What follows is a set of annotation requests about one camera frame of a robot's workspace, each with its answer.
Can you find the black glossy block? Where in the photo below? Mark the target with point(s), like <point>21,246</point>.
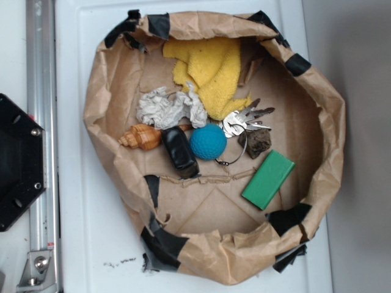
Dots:
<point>180,153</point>

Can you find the green rectangular block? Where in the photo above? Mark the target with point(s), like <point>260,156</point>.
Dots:
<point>268,179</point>

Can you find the blue dimpled ball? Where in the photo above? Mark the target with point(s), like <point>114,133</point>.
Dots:
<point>208,142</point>

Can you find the silver key bunch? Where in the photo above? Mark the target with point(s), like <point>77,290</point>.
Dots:
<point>238,121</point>

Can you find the crumpled white paper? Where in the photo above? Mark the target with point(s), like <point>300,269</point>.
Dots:
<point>155,108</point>

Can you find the orange spiral seashell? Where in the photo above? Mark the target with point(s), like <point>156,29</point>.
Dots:
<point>146,137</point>

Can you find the dark brown rock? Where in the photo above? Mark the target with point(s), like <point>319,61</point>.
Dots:
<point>257,142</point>

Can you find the yellow terry cloth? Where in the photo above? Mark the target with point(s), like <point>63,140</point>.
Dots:
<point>213,66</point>

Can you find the brown paper bag bin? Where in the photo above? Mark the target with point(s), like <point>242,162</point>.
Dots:
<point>202,225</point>

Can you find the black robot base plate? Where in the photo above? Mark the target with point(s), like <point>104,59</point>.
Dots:
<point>22,162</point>

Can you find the aluminium extrusion rail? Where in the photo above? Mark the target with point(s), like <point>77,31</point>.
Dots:
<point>42,105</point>

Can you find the metal corner bracket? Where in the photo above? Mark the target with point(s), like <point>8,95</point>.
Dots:
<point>39,273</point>

